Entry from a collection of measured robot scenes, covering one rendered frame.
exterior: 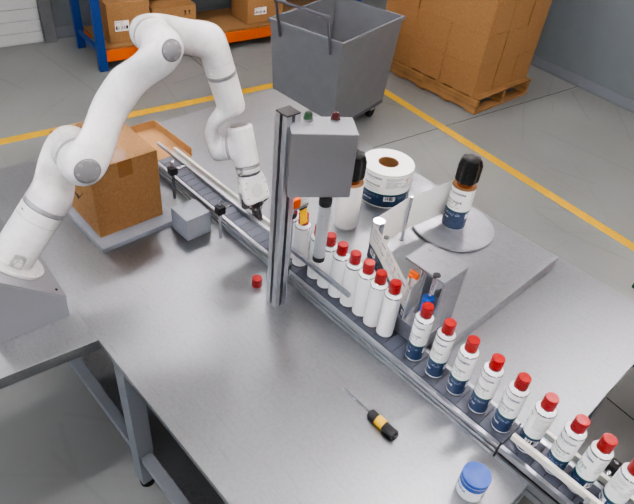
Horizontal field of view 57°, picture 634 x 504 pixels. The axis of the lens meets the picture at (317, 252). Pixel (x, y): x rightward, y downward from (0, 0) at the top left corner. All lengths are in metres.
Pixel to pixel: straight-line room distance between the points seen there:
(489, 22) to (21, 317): 4.08
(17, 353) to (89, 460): 0.84
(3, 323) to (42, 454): 0.92
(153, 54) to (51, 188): 0.47
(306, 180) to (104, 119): 0.57
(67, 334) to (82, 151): 0.54
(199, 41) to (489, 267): 1.19
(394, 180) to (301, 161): 0.77
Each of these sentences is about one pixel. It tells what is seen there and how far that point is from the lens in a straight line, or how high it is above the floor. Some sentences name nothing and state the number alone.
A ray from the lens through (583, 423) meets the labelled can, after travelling 1.50.
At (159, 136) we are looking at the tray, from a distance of 2.73.
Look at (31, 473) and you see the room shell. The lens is 2.62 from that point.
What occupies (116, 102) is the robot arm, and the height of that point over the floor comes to 1.42.
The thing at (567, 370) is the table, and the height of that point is 0.83.
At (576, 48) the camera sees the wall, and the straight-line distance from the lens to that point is 6.33.
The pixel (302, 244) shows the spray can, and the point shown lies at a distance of 1.88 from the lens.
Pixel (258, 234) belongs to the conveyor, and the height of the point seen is 0.88.
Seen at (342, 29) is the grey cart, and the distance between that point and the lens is 4.93.
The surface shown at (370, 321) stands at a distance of 1.76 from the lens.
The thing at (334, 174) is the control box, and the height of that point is 1.36.
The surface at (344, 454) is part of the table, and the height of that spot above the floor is 0.83.
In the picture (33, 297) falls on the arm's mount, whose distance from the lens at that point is 1.82.
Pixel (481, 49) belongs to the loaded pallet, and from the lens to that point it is 5.08.
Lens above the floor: 2.17
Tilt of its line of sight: 40 degrees down
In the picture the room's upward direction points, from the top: 7 degrees clockwise
